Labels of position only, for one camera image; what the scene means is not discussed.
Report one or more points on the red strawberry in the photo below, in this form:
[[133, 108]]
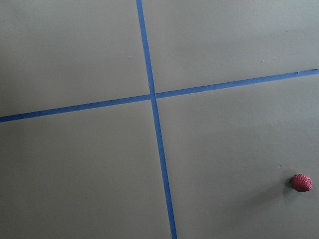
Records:
[[301, 183]]

